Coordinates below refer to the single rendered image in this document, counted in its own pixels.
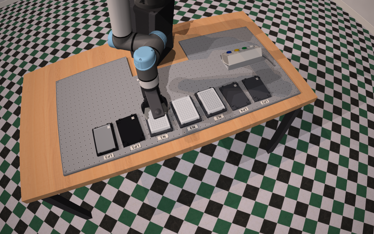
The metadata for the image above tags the beige operator button panel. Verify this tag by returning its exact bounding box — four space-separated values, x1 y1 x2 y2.
221 45 275 70

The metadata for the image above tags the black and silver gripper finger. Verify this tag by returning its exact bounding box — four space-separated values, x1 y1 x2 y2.
141 102 150 120
162 96 168 114

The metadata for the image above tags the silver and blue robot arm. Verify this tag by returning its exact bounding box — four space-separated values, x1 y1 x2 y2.
107 0 167 119

